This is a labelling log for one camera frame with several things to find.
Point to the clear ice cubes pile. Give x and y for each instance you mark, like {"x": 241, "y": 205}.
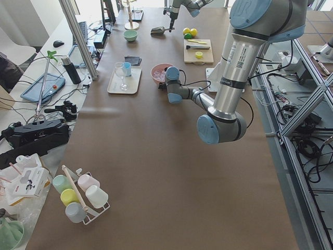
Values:
{"x": 159, "y": 75}

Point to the wooden stand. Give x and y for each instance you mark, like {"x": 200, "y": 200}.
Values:
{"x": 130, "y": 25}

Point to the pink bowl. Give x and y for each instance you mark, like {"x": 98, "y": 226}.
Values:
{"x": 164, "y": 66}

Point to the steel muddler black tip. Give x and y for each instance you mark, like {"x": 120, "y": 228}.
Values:
{"x": 188, "y": 47}

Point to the yellow cup on rack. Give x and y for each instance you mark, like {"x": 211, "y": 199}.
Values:
{"x": 68, "y": 196}

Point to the black computer mouse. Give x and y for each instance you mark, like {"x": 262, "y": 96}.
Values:
{"x": 58, "y": 43}

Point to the reacher grabber tool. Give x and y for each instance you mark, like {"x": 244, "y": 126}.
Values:
{"x": 37, "y": 116}

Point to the whole lemon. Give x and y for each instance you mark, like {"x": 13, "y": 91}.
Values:
{"x": 186, "y": 31}
{"x": 193, "y": 32}

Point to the white product box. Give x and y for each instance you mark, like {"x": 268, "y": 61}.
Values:
{"x": 31, "y": 182}

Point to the blue plastic cup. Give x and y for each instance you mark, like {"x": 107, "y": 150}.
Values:
{"x": 127, "y": 69}

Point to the yellow plastic knife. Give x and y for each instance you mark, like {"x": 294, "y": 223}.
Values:
{"x": 197, "y": 41}

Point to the black keyboard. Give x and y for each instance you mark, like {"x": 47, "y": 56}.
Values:
{"x": 84, "y": 30}

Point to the clear wine glass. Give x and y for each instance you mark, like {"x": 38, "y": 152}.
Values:
{"x": 120, "y": 71}

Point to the bamboo cutting board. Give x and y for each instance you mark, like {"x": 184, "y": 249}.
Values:
{"x": 198, "y": 51}

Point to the half lemon slice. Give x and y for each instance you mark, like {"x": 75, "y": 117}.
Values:
{"x": 199, "y": 54}

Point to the lower whole lemon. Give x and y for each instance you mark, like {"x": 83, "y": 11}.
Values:
{"x": 193, "y": 32}

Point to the green lime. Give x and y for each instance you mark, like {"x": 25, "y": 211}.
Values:
{"x": 187, "y": 36}

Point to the upper whole lemon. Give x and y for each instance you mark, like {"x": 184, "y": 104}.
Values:
{"x": 186, "y": 31}

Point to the green bowl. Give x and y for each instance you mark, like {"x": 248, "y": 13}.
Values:
{"x": 130, "y": 35}

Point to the black water bottle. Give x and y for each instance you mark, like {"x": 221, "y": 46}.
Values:
{"x": 70, "y": 69}

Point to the white cup rack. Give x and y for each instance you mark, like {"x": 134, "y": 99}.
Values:
{"x": 91, "y": 212}

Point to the white cup on rack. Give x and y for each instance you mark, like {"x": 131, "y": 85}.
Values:
{"x": 96, "y": 196}

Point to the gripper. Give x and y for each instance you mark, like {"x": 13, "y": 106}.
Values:
{"x": 162, "y": 86}
{"x": 173, "y": 13}

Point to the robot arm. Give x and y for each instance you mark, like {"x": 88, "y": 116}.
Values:
{"x": 251, "y": 25}
{"x": 192, "y": 7}

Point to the grey folded cloth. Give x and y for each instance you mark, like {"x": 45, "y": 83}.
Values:
{"x": 133, "y": 60}

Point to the grey cup on rack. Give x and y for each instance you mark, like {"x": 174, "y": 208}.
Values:
{"x": 74, "y": 211}

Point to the black equipment case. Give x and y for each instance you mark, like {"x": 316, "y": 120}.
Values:
{"x": 36, "y": 137}

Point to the pink cup on rack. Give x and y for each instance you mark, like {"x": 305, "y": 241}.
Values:
{"x": 85, "y": 181}

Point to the cream serving tray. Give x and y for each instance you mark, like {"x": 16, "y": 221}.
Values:
{"x": 132, "y": 82}

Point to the green cup on rack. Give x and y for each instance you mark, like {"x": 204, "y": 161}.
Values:
{"x": 61, "y": 183}

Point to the aluminium frame post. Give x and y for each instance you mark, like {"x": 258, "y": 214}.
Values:
{"x": 68, "y": 11}

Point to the steel ice scoop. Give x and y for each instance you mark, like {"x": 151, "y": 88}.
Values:
{"x": 159, "y": 30}

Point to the aluminium frame rail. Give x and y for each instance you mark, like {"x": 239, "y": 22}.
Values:
{"x": 295, "y": 99}

